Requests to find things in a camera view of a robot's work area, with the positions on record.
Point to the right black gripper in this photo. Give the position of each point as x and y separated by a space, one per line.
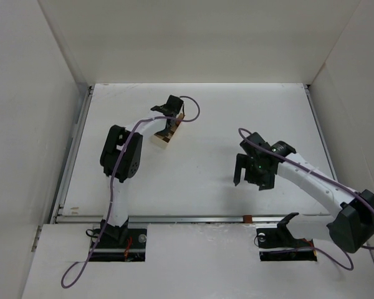
249 168

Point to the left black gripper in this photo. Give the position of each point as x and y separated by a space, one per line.
169 109

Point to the light wooden box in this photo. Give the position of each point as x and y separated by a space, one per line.
163 140

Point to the reddish brown wood block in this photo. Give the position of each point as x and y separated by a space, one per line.
247 219

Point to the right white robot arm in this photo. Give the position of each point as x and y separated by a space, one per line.
349 223

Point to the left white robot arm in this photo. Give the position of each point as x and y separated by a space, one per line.
120 160

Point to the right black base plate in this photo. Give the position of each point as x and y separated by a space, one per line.
277 245

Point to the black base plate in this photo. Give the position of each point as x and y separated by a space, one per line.
131 247
277 245

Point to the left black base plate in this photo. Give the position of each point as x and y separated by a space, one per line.
131 247

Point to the metal front rail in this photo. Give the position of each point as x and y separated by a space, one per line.
172 219

